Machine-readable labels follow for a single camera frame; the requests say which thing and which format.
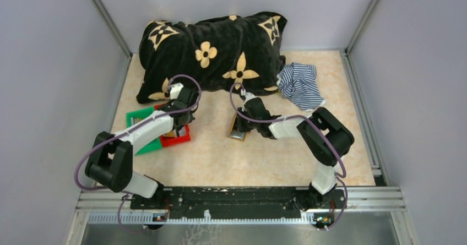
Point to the red plastic bin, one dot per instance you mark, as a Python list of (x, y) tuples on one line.
[(175, 137)]

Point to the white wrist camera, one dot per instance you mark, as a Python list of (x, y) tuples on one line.
[(174, 90), (246, 96)]

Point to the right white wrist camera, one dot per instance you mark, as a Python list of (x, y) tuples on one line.
[(246, 96)]

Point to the green plastic bin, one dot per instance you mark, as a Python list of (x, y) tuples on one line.
[(136, 116)]

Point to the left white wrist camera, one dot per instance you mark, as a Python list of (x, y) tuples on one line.
[(174, 90)]

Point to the black floral blanket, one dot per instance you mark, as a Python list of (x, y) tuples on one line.
[(222, 53)]

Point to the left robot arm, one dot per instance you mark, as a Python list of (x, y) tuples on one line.
[(110, 161)]

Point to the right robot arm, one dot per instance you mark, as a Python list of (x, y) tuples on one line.
[(326, 137)]

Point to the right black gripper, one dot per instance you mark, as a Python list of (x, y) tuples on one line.
[(239, 125)]

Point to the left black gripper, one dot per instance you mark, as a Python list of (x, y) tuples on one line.
[(192, 117)]

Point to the yellow leather card holder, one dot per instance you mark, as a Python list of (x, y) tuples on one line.
[(237, 131)]

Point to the aluminium front rail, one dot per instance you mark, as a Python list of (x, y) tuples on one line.
[(105, 207)]

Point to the blue striped cloth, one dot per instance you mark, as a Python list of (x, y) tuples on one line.
[(297, 82)]

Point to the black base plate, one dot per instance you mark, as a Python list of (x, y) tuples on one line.
[(233, 203)]

